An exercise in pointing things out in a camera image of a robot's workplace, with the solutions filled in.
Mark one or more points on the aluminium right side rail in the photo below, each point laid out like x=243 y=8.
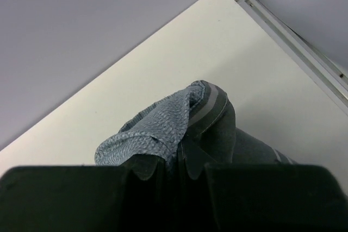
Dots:
x=328 y=76

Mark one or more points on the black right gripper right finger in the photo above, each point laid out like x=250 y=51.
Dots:
x=280 y=197

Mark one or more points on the grey-blue pillowcase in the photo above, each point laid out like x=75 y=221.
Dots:
x=201 y=112

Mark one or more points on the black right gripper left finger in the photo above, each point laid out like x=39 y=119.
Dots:
x=84 y=198

